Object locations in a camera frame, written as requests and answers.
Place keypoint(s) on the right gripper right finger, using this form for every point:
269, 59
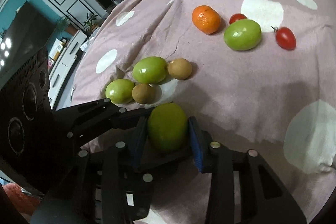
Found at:
263, 196

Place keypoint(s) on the pink polka dot cloth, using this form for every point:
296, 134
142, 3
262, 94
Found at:
278, 102

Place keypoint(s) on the white tv cabinet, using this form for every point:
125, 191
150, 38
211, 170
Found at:
63, 65

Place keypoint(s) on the orange mandarin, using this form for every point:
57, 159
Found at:
206, 19

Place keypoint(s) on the oval green fruit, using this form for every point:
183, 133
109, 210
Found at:
150, 70

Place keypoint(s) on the black television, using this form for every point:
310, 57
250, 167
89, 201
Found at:
29, 32

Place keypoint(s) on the round green fruit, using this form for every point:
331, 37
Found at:
243, 35

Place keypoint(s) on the brown longan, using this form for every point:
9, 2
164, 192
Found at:
143, 93
180, 69

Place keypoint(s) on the large green fruit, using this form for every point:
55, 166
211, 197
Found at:
167, 125

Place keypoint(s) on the small red cherry tomato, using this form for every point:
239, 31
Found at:
236, 17

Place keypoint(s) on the potted plant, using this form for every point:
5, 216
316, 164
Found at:
90, 23

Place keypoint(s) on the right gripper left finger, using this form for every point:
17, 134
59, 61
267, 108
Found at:
121, 183

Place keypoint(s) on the red cherry tomato with stem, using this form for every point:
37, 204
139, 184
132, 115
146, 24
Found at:
285, 38

